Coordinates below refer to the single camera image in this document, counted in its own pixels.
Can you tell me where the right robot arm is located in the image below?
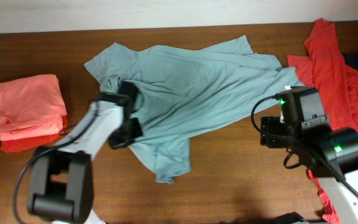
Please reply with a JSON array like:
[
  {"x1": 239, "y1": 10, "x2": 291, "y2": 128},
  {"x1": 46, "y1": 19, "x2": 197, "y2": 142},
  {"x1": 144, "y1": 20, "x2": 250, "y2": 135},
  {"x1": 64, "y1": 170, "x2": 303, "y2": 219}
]
[{"x1": 254, "y1": 86, "x2": 358, "y2": 223}]

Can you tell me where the red garment pile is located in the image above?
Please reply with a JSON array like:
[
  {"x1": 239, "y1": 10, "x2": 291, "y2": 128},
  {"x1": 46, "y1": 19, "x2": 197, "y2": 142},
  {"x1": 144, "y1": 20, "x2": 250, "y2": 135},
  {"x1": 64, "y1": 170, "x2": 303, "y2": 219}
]
[{"x1": 287, "y1": 17, "x2": 358, "y2": 224}]

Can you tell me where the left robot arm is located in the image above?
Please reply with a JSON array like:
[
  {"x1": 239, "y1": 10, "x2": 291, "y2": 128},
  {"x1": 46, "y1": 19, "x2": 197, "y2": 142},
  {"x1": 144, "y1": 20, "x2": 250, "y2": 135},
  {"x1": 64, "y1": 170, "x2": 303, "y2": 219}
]
[{"x1": 26, "y1": 82, "x2": 143, "y2": 223}]

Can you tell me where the folded red garment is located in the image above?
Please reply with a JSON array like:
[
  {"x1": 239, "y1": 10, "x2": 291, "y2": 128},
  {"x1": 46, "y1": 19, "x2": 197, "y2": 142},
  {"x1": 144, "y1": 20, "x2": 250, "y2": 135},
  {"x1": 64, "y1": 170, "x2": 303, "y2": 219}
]
[{"x1": 0, "y1": 115, "x2": 69, "y2": 154}]

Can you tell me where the light blue t-shirt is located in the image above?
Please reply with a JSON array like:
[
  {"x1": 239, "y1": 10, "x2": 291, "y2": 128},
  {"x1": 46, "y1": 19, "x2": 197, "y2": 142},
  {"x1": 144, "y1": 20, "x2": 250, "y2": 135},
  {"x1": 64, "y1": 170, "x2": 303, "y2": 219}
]
[{"x1": 85, "y1": 36, "x2": 301, "y2": 184}]

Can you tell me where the right black cable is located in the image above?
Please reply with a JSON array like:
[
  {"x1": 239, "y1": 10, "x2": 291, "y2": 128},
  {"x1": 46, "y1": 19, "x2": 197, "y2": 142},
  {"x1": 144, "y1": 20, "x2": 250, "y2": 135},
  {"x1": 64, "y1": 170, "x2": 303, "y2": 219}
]
[{"x1": 250, "y1": 95, "x2": 358, "y2": 215}]

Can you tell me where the folded salmon pink garment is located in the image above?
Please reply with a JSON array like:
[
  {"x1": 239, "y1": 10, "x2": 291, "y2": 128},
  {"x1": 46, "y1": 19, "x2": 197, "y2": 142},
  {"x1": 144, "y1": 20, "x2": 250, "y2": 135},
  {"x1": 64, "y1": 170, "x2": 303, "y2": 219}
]
[{"x1": 0, "y1": 74, "x2": 67, "y2": 141}]

